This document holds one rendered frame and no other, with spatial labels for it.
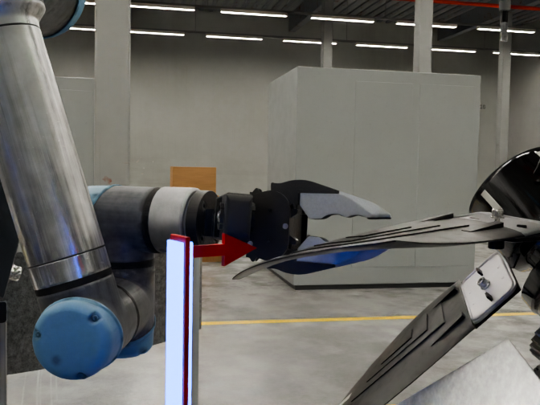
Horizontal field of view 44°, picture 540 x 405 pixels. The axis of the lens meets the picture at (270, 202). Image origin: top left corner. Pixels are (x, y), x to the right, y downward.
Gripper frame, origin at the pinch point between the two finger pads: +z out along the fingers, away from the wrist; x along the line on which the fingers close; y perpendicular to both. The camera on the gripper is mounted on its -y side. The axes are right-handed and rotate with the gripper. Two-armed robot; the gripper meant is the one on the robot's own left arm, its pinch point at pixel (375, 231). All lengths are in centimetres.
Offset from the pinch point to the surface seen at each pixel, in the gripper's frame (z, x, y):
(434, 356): 5.4, 13.2, 9.9
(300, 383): -93, 86, 310
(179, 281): -9.0, 4.4, -24.3
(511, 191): 12.6, -4.9, 7.7
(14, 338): -137, 40, 117
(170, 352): -10.0, 9.5, -23.1
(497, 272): 11.5, 3.7, 13.6
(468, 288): 8.4, 6.0, 15.8
